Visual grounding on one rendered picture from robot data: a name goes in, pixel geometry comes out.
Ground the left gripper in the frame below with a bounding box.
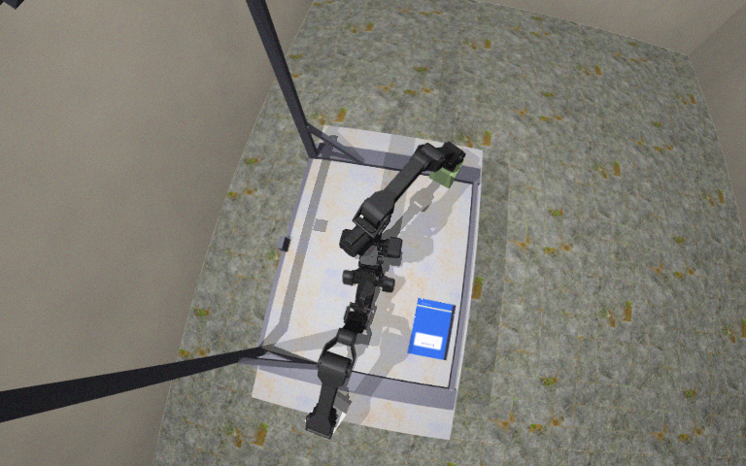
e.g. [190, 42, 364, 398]
[340, 229, 403, 258]

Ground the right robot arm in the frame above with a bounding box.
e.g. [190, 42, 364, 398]
[305, 268, 377, 439]

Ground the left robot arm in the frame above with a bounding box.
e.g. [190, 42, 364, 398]
[339, 141, 466, 267]

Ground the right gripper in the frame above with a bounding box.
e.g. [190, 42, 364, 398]
[342, 265, 395, 293]

